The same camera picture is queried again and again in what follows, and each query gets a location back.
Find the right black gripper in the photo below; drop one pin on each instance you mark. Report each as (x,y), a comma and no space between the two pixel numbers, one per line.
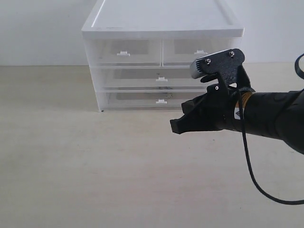
(216,112)

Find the wide translucent drawer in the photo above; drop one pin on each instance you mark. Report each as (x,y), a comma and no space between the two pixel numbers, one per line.
(113,100)
(131,78)

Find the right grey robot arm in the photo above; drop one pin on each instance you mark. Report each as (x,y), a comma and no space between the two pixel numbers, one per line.
(277,115)

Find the top right translucent drawer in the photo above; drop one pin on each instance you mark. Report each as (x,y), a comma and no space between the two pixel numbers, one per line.
(182,52)

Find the white plastic drawer cabinet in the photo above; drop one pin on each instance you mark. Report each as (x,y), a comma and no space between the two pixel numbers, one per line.
(157,20)

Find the top left translucent drawer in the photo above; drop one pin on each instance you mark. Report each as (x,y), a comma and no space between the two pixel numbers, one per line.
(118,52)

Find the keychain with black strap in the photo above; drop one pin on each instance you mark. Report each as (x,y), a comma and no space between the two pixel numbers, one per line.
(165,90)

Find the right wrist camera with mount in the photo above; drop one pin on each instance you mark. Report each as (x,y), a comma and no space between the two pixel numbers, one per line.
(224,66)

